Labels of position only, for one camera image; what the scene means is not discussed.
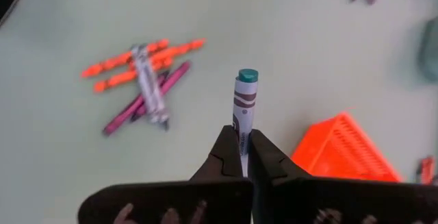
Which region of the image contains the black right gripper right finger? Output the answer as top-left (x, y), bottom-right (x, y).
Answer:
top-left (248, 129), bottom-right (438, 224)

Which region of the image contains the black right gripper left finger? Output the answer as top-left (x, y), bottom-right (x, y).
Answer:
top-left (77, 125), bottom-right (253, 224)

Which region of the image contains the blue crayon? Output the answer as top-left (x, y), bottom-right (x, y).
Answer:
top-left (129, 43), bottom-right (171, 132)
top-left (231, 68), bottom-right (260, 179)

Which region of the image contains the orange plastic basket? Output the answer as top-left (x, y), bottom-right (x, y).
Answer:
top-left (290, 111), bottom-right (404, 184)

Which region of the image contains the teal table mat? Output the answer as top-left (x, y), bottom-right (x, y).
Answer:
top-left (0, 0), bottom-right (438, 224)

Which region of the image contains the teal plastic bin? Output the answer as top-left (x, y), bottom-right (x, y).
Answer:
top-left (417, 16), bottom-right (438, 83)

